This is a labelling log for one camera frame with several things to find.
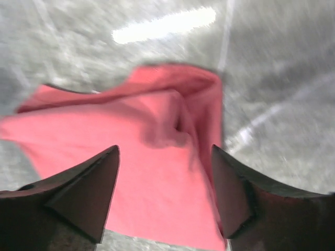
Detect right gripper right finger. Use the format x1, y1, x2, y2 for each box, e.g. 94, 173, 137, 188
211, 146, 334, 250

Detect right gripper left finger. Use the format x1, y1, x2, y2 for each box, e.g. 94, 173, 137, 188
1, 146, 119, 250

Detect salmon pink t shirt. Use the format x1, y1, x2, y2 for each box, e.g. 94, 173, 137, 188
1, 64, 225, 250

